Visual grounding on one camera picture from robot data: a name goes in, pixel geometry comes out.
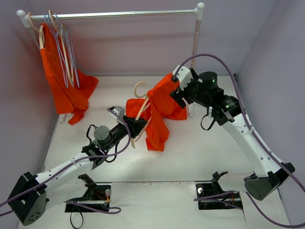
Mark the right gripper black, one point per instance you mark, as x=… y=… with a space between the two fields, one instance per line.
x=179 y=96

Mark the orange t shirt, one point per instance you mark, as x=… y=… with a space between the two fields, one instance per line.
x=159 y=106

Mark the beige wooden hanger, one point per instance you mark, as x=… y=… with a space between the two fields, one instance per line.
x=64 y=44
x=144 y=106

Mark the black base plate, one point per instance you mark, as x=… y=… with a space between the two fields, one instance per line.
x=215 y=199
x=99 y=200

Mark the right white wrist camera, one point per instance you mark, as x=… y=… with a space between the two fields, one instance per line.
x=183 y=75

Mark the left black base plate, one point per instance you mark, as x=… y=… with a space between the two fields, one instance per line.
x=99 y=200

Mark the white metal clothes rack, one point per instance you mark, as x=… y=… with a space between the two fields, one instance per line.
x=122 y=49

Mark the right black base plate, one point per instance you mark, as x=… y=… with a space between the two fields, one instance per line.
x=215 y=199

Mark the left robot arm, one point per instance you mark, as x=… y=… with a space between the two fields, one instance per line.
x=32 y=195

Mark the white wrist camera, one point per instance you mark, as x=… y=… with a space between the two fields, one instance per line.
x=117 y=113
x=183 y=75

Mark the lilac wire hanger right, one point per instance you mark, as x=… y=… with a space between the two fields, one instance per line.
x=76 y=78

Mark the hanging orange shirt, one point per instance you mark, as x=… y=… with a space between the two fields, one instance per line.
x=74 y=100

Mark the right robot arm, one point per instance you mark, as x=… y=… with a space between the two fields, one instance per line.
x=225 y=110

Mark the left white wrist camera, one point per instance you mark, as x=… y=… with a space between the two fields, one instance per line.
x=117 y=113

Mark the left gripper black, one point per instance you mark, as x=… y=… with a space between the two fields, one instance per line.
x=130 y=125

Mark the lilac wire hanger left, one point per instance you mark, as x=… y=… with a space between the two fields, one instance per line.
x=60 y=49

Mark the lilac wire hanger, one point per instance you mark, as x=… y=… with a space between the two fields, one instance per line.
x=76 y=78
x=60 y=49

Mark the beige hanger under shirt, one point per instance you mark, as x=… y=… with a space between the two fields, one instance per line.
x=40 y=31

